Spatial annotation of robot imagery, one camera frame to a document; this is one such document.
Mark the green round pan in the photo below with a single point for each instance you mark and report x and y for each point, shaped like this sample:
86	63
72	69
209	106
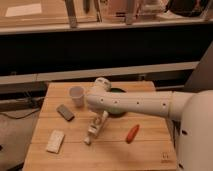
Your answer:
116	112

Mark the white rectangular sponge block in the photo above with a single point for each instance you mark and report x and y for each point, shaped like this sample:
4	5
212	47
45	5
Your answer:
55	141

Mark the white paper cup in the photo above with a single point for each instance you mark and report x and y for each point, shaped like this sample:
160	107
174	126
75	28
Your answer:
77	95

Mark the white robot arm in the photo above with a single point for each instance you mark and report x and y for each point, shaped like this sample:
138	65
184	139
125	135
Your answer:
193	110

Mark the metal table leg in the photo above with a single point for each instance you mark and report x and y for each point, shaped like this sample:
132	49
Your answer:
71	13

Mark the dark grey eraser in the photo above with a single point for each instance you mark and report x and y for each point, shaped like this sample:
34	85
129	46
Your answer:
65	112

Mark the white tube bottle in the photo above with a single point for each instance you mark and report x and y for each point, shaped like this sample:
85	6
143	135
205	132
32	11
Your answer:
95	127

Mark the orange carrot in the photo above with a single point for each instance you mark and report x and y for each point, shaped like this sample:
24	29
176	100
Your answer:
132	133

